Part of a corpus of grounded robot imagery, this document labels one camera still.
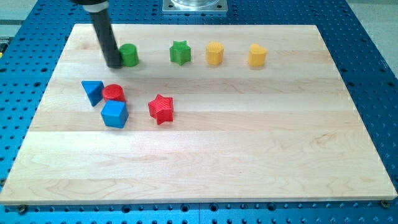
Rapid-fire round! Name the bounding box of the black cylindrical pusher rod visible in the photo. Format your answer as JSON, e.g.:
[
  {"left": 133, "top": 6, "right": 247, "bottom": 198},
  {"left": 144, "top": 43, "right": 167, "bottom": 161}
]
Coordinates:
[{"left": 89, "top": 9, "right": 123, "bottom": 68}]

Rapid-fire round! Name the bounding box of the green star block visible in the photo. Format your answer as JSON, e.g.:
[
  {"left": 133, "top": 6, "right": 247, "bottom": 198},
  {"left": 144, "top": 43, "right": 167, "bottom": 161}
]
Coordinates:
[{"left": 169, "top": 40, "right": 192, "bottom": 65}]

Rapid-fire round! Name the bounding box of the blue cube block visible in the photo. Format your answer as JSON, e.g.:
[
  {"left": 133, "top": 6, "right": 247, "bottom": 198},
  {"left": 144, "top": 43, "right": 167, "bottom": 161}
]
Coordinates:
[{"left": 101, "top": 100, "right": 129, "bottom": 128}]

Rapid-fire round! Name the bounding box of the red star block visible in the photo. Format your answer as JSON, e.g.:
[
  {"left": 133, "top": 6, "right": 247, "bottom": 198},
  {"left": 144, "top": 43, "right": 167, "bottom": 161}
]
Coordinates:
[{"left": 148, "top": 95, "right": 174, "bottom": 125}]

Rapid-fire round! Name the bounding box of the green cylinder block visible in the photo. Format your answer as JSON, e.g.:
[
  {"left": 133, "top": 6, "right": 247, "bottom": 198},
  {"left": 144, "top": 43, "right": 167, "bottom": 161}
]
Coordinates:
[{"left": 119, "top": 44, "right": 139, "bottom": 67}]

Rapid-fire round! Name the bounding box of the blue triangle block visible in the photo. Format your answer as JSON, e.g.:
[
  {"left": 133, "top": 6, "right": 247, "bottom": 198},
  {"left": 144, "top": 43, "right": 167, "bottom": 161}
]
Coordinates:
[{"left": 81, "top": 80, "right": 104, "bottom": 106}]

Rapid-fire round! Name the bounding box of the red cylinder block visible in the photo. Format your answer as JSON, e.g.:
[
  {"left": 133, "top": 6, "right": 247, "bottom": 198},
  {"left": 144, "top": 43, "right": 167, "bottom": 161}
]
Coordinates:
[{"left": 101, "top": 84, "right": 126, "bottom": 102}]

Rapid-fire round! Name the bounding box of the yellow pentagon block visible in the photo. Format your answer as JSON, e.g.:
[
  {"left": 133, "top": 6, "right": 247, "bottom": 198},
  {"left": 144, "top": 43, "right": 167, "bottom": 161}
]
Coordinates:
[{"left": 206, "top": 42, "right": 224, "bottom": 65}]

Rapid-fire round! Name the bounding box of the light wooden board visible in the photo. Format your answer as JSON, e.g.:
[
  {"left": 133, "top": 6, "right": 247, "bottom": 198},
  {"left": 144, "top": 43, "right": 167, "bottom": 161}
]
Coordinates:
[{"left": 1, "top": 24, "right": 397, "bottom": 205}]

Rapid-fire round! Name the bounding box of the yellow heart block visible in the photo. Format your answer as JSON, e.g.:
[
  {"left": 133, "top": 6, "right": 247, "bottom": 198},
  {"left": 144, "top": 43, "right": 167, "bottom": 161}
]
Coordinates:
[{"left": 248, "top": 44, "right": 268, "bottom": 67}]

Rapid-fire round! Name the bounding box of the left brass corner screw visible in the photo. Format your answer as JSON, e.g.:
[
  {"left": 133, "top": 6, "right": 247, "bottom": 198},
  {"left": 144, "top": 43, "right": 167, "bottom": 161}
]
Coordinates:
[{"left": 16, "top": 205, "right": 28, "bottom": 215}]

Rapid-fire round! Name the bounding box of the brass corner screw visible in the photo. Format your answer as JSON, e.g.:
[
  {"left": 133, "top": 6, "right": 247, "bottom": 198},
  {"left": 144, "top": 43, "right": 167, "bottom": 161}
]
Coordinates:
[
  {"left": 379, "top": 200, "right": 391, "bottom": 208},
  {"left": 16, "top": 205, "right": 28, "bottom": 215}
]

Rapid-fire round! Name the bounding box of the right brass corner screw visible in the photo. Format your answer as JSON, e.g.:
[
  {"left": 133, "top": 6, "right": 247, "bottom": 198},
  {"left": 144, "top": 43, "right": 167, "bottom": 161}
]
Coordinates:
[{"left": 379, "top": 200, "right": 391, "bottom": 208}]

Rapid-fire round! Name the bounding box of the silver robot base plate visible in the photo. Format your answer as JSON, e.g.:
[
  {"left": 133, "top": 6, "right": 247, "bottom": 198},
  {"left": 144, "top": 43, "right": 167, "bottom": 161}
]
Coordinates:
[{"left": 162, "top": 0, "right": 228, "bottom": 14}]

